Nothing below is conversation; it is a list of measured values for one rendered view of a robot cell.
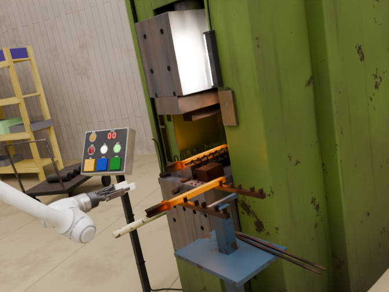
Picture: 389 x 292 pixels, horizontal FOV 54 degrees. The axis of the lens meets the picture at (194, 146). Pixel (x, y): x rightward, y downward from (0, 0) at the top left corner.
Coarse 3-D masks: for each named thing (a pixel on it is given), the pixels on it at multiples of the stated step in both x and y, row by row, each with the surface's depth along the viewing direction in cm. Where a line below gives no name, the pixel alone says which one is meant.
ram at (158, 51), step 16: (160, 16) 183; (176, 16) 182; (192, 16) 188; (144, 32) 197; (160, 32) 187; (176, 32) 182; (192, 32) 189; (144, 48) 201; (160, 48) 190; (176, 48) 183; (192, 48) 189; (144, 64) 205; (160, 64) 194; (176, 64) 185; (192, 64) 190; (208, 64) 197; (160, 80) 198; (176, 80) 188; (192, 80) 191; (208, 80) 198; (160, 96) 202
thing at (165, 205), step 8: (208, 184) 170; (216, 184) 173; (192, 192) 164; (200, 192) 167; (168, 200) 159; (176, 200) 159; (152, 208) 153; (160, 208) 155; (168, 208) 156; (152, 216) 152
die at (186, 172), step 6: (222, 144) 235; (222, 150) 220; (192, 156) 219; (204, 156) 212; (210, 156) 211; (216, 156) 211; (222, 156) 214; (192, 162) 206; (198, 162) 204; (204, 162) 206; (210, 162) 208; (228, 162) 218; (186, 168) 202; (192, 168) 200; (174, 174) 213; (180, 174) 209; (186, 174) 204; (192, 174) 201
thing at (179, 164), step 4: (224, 144) 226; (216, 148) 220; (220, 148) 222; (204, 152) 216; (208, 152) 216; (196, 156) 210; (200, 156) 212; (184, 160) 206; (188, 160) 206; (168, 164) 201; (172, 164) 200; (176, 164) 202; (180, 164) 203; (168, 168) 199; (172, 168) 200; (176, 168) 202; (180, 168) 203; (168, 172) 199; (172, 172) 200
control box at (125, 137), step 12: (96, 132) 242; (108, 132) 237; (120, 132) 233; (132, 132) 234; (84, 144) 244; (96, 144) 239; (108, 144) 235; (120, 144) 231; (132, 144) 233; (84, 156) 241; (96, 156) 237; (108, 156) 233; (120, 156) 228; (132, 156) 233; (84, 168) 239; (96, 168) 235; (108, 168) 230; (120, 168) 226; (132, 168) 232
